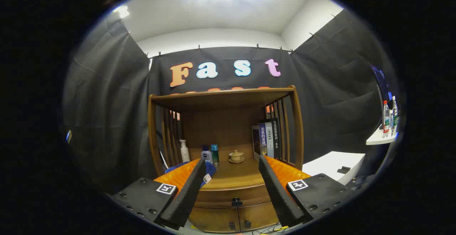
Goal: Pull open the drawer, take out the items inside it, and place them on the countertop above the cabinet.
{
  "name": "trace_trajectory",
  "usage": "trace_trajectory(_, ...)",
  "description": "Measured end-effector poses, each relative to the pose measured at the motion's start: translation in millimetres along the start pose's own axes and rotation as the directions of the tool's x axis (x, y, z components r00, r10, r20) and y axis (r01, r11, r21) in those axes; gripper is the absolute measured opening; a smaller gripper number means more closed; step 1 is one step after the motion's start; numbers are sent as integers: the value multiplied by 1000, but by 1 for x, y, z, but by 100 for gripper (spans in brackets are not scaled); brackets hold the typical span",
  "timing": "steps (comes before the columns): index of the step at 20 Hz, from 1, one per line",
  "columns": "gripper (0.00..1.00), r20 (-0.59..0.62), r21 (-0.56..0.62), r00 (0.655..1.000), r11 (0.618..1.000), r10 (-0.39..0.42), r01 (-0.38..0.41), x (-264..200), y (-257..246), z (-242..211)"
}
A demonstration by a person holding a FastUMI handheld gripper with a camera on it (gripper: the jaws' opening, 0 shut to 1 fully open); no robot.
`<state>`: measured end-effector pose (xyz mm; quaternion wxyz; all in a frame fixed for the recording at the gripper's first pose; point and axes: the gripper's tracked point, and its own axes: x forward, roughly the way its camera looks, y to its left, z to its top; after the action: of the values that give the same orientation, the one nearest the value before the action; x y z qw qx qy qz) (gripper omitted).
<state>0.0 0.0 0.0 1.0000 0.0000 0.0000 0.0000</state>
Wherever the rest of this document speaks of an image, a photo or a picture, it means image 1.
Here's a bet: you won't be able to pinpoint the blue towel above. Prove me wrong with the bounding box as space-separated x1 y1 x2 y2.
165 161 217 188

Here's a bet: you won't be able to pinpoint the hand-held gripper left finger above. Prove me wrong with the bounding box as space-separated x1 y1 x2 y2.
111 158 207 231

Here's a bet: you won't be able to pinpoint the black backdrop cloth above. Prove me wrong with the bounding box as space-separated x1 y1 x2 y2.
62 9 396 193

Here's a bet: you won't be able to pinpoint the pale blue spine book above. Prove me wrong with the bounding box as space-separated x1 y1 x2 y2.
265 122 275 159

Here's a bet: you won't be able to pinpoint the wooden cabinet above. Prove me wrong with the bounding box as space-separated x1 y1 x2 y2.
148 85 304 234

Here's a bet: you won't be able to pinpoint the black cables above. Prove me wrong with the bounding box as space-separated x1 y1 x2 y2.
251 226 290 235

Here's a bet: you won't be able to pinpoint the black spine book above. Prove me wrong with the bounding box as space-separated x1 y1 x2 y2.
271 118 284 159

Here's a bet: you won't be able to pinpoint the beige lidded teacup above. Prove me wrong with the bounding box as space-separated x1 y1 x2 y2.
229 150 245 164

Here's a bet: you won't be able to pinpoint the ceiling light panel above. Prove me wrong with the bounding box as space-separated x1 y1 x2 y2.
113 6 130 19

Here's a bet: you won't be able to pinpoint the wooden drawer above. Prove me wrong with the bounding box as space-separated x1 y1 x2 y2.
193 184 275 209

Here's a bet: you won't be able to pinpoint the wooden cabinet door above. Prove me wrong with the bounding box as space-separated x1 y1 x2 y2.
238 201 280 230
188 206 240 233

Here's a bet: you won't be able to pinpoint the white lotion bottle blue cap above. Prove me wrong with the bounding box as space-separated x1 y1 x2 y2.
201 145 213 165

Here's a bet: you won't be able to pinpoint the dark monitor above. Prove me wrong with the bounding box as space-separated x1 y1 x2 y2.
369 63 394 111

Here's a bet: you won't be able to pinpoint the white pump bottle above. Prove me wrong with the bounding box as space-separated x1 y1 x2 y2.
179 139 190 163

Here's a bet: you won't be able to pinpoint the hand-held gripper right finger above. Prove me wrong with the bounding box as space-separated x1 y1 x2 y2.
258 154 358 228

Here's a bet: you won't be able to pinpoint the white cabinet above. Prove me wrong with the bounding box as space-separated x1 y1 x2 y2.
302 151 366 185

